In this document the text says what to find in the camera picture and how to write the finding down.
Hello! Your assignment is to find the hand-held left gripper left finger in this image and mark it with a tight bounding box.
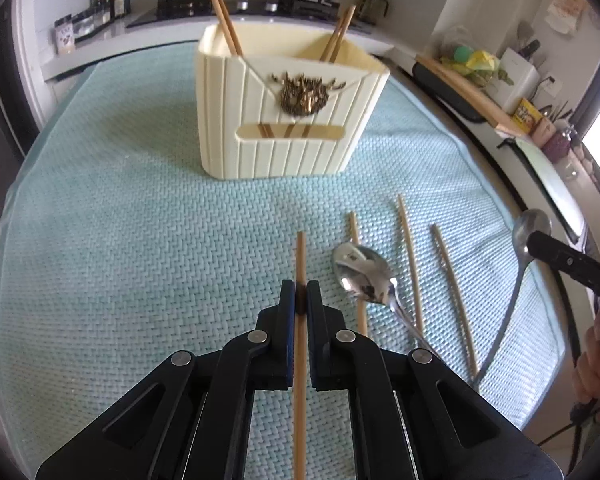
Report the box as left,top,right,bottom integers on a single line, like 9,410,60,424
34,280,297,480

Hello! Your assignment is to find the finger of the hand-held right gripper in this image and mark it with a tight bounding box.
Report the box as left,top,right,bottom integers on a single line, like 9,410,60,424
526,230,600,315

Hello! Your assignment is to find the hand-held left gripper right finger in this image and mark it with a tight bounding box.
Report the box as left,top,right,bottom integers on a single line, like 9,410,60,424
306,280,566,480

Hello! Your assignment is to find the metal spoon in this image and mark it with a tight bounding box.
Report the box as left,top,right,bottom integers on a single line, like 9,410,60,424
470,208,553,394
331,242,444,362

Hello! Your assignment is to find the cream ribbed utensil holder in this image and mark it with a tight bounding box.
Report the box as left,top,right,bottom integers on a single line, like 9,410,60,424
195,24,392,181

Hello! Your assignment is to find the person's right hand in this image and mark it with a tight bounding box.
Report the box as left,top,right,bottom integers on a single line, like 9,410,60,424
572,304,600,412

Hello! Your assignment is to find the green cutting board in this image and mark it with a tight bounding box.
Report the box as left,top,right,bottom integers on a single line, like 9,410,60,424
514,137,589,242

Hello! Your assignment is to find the purple bottle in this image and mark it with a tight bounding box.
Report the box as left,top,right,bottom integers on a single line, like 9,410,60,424
544,127,582,164

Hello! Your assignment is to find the beige utensil cup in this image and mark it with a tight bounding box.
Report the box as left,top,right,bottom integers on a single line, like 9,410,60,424
530,102,573,149

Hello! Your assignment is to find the yellow packet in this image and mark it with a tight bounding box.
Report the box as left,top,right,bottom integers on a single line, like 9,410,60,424
510,98,544,134

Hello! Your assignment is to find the light blue woven mat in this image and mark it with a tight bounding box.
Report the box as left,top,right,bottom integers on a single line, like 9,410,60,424
0,41,567,480

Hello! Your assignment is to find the white knife block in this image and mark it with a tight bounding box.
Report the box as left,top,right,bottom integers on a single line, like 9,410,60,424
495,22,541,112

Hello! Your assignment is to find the wooden cutting board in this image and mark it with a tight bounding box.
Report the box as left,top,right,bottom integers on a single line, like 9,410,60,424
413,54,527,138

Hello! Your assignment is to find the black board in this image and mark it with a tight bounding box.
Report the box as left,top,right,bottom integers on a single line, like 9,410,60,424
412,62,487,124

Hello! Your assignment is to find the bag with yellow-green cloths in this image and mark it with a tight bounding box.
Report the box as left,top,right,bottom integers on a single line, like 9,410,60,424
437,25,507,87

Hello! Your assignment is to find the black gas stove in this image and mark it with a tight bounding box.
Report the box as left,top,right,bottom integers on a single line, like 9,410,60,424
125,0,377,37

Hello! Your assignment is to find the glass pitcher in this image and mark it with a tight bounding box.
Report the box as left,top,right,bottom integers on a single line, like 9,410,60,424
357,0,391,26

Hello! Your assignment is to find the row of spice jars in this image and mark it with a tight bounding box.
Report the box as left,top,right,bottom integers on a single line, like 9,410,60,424
54,7,114,57

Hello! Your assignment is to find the black cable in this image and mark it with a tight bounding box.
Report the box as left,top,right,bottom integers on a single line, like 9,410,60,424
569,400,597,480

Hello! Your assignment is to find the hanging wall towel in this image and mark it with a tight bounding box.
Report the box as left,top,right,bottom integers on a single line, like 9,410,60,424
544,0,589,34

